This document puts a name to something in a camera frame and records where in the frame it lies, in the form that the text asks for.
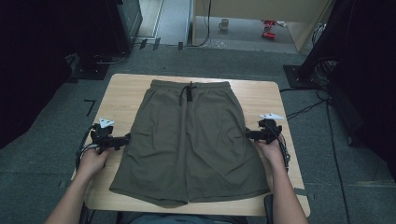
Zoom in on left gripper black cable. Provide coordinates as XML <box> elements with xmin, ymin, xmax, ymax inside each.
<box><xmin>75</xmin><ymin>123</ymin><xmax>100</xmax><ymax>171</ymax></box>

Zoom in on black stand base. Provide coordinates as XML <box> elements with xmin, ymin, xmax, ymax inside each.
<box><xmin>70</xmin><ymin>52</ymin><xmax>110</xmax><ymax>81</ymax></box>
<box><xmin>282</xmin><ymin>63</ymin><xmax>317</xmax><ymax>91</ymax></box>

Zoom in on olive green shorts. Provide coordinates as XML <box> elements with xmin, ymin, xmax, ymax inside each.
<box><xmin>108</xmin><ymin>79</ymin><xmax>271</xmax><ymax>209</ymax></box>

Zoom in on hanging black cable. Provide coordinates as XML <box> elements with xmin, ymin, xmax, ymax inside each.
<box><xmin>186</xmin><ymin>0</ymin><xmax>213</xmax><ymax>49</ymax></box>

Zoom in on person's left hand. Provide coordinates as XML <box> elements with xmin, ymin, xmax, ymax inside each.
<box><xmin>77</xmin><ymin>147</ymin><xmax>110</xmax><ymax>177</ymax></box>

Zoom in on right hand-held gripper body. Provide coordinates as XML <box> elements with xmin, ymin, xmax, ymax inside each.
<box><xmin>257</xmin><ymin>112</ymin><xmax>285</xmax><ymax>145</ymax></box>

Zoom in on person's dark clothing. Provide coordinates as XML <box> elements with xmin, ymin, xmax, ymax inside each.
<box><xmin>117</xmin><ymin>211</ymin><xmax>250</xmax><ymax>224</ymax></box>

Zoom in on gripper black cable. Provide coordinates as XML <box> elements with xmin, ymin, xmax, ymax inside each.
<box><xmin>273</xmin><ymin>125</ymin><xmax>291</xmax><ymax>172</ymax></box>
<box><xmin>75</xmin><ymin>123</ymin><xmax>100</xmax><ymax>171</ymax></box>

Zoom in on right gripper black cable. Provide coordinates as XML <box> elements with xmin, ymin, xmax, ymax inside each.
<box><xmin>273</xmin><ymin>125</ymin><xmax>291</xmax><ymax>172</ymax></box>

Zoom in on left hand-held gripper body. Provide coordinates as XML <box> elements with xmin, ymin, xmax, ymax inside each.
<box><xmin>90</xmin><ymin>117</ymin><xmax>126</xmax><ymax>155</ymax></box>

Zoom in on person's right hand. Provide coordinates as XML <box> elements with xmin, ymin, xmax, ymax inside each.
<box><xmin>254</xmin><ymin>139</ymin><xmax>288</xmax><ymax>171</ymax></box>

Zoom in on beige mug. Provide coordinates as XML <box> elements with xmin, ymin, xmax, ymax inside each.
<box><xmin>218</xmin><ymin>18</ymin><xmax>231</xmax><ymax>33</ymax></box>

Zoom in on black floor cable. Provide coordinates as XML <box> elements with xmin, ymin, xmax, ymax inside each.
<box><xmin>279</xmin><ymin>87</ymin><xmax>332</xmax><ymax>121</ymax></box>

